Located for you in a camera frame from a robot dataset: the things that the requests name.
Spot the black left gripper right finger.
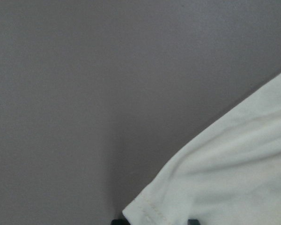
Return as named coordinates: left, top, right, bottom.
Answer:
left=187, top=219, right=200, bottom=225

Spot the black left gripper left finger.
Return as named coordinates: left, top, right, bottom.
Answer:
left=111, top=219, right=129, bottom=225

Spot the beige long-sleeve printed shirt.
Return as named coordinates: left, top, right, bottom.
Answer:
left=123, top=73, right=281, bottom=225

